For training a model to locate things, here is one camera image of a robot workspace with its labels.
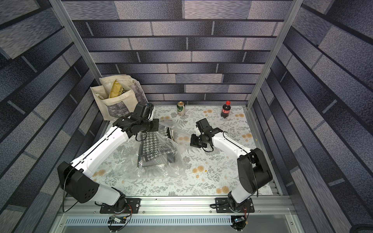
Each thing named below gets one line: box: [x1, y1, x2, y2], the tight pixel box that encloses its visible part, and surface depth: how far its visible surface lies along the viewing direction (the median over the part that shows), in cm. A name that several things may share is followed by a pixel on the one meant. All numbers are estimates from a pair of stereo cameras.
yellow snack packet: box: [109, 79, 127, 99], surface depth 100 cm
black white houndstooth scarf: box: [137, 127, 178, 168], surface depth 86 cm
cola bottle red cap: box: [220, 100, 232, 119], surface depth 108 cm
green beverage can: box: [176, 100, 186, 116], surface depth 109 cm
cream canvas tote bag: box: [89, 74, 149, 122], surface depth 99 cm
